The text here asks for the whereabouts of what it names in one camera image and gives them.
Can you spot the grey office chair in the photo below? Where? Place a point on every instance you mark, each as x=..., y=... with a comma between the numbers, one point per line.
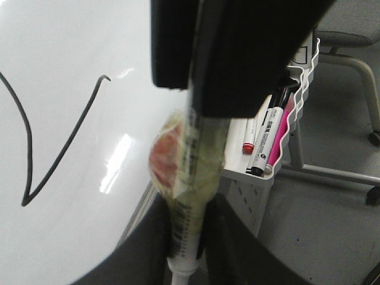
x=335, y=87

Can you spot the black capped whiteboard marker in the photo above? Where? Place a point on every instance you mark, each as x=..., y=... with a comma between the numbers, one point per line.
x=267, y=134

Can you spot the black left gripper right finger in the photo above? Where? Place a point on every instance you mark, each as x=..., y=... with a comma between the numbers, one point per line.
x=234, y=255

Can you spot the black whiteboard marker with magnet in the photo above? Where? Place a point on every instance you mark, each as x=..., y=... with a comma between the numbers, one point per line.
x=186, y=161

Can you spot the white plastic marker tray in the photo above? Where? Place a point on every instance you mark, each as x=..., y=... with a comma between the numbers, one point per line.
x=255, y=147

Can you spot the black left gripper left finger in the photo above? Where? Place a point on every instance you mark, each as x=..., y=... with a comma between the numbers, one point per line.
x=141, y=259

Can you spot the pink marker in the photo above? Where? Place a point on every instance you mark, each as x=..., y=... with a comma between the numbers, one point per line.
x=275, y=151

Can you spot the red capped whiteboard marker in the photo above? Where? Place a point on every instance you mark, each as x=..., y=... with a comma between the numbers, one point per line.
x=249, y=136

